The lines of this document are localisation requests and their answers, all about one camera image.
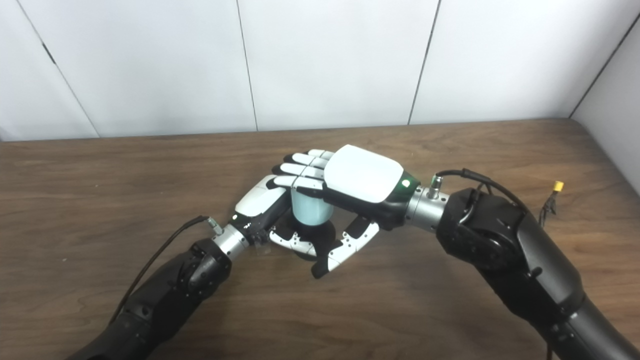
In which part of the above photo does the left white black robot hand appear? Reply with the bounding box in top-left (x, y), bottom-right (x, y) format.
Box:
top-left (229, 175), bottom-right (321, 258)

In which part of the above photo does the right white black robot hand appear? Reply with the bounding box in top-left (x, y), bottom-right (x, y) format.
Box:
top-left (271, 144), bottom-right (422, 280)

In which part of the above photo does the light-blue hose piece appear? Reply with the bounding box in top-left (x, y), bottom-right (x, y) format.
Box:
top-left (290, 189), bottom-right (335, 227)

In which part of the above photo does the black nozzle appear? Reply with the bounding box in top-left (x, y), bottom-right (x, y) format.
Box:
top-left (282, 215), bottom-right (337, 261)

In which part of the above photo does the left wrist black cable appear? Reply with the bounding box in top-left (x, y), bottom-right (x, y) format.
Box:
top-left (109, 215), bottom-right (225, 326)

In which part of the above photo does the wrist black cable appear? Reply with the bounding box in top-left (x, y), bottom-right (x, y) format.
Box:
top-left (109, 215), bottom-right (225, 326)
top-left (431, 168), bottom-right (531, 216)

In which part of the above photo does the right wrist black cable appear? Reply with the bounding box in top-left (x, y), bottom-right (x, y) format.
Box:
top-left (431, 168), bottom-right (531, 216)

